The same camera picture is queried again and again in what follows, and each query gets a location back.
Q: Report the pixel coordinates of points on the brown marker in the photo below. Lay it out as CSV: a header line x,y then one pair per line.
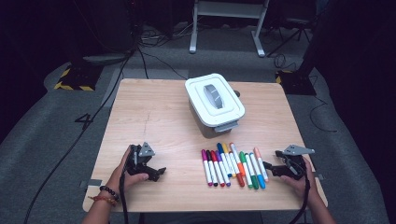
x,y
240,182

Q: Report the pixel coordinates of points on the purple marker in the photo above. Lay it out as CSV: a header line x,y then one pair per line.
x,y
223,169

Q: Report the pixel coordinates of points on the white metal desk frame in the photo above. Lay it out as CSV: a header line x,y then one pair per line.
x,y
229,9

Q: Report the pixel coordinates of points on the grey tape piece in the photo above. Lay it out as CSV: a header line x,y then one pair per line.
x,y
95,183
320,177

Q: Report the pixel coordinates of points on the light green marker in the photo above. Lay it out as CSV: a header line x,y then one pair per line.
x,y
246,171

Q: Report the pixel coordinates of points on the black yellow striped base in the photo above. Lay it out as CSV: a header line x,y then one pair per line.
x,y
77,79
295,84

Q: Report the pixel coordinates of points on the orange marker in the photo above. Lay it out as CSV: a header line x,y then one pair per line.
x,y
235,155

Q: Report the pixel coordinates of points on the person's right hand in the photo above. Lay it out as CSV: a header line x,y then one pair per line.
x,y
303,186

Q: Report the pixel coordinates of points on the magenta marker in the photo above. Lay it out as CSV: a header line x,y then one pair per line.
x,y
207,169

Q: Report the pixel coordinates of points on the pink marker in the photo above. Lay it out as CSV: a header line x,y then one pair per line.
x,y
261,165

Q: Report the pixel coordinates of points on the black slanted stand column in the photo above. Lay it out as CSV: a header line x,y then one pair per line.
x,y
311,53

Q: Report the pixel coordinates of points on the black tripod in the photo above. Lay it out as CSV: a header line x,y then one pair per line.
x,y
299,21

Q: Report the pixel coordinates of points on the black marker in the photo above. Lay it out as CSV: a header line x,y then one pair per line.
x,y
212,170

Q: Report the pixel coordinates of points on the small grey round disc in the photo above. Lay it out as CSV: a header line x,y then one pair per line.
x,y
237,93

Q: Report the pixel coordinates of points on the white box lid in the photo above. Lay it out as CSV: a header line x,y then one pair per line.
x,y
199,90

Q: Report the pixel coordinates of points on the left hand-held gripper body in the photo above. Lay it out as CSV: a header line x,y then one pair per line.
x,y
140,161

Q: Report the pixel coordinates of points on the yellow marker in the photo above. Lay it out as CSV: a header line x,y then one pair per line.
x,y
229,158

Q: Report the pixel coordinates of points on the person's left hand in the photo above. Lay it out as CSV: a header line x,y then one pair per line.
x,y
120,180

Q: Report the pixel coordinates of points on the dark green marker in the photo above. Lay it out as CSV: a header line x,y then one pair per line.
x,y
254,183

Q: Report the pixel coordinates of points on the red marker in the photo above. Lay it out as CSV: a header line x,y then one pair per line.
x,y
217,170

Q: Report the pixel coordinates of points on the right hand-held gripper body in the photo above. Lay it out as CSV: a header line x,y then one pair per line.
x,y
295,168

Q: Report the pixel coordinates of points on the transparent grey storage box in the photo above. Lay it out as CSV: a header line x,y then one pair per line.
x,y
205,130

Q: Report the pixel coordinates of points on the grey round base plate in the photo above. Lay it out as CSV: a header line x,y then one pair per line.
x,y
102,59

